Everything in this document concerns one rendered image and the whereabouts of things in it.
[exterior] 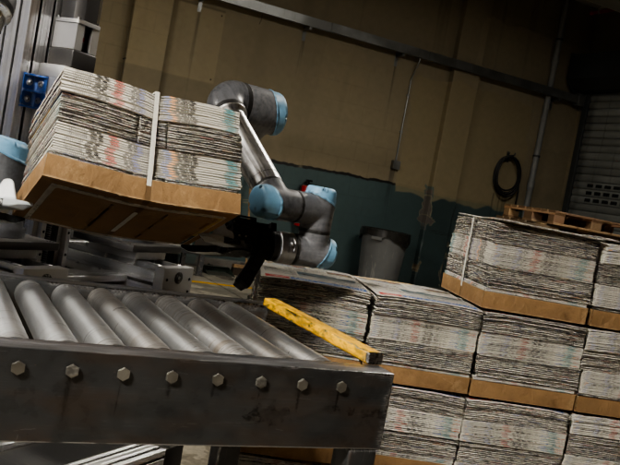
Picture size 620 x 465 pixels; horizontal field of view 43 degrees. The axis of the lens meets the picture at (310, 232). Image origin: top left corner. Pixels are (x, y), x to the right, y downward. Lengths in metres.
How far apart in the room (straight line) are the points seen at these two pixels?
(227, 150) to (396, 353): 0.74
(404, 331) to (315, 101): 7.35
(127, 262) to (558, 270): 1.17
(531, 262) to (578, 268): 0.13
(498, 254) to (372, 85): 7.64
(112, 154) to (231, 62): 7.40
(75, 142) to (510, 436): 1.33
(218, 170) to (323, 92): 7.75
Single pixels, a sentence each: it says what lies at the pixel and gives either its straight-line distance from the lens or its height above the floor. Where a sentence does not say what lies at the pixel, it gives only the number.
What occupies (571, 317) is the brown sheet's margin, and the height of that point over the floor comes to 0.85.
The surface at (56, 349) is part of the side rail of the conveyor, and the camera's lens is 1.04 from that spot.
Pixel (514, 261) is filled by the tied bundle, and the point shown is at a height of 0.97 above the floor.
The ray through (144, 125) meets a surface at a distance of 1.56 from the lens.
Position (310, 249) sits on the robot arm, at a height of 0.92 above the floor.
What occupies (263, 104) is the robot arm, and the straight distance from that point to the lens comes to 2.07.
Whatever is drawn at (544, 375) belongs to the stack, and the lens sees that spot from 2.18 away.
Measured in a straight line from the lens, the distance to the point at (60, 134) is 1.51.
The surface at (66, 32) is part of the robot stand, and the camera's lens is 2.20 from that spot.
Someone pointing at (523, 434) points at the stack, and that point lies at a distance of 2.20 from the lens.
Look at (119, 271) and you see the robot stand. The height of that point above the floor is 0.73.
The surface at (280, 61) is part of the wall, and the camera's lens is 9.11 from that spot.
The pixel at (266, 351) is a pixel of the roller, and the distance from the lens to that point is 1.24.
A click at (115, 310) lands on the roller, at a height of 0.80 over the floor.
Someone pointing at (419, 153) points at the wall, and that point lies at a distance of 9.99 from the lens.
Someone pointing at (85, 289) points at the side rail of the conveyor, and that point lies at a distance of 1.55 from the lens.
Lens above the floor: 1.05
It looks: 3 degrees down
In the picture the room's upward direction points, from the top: 10 degrees clockwise
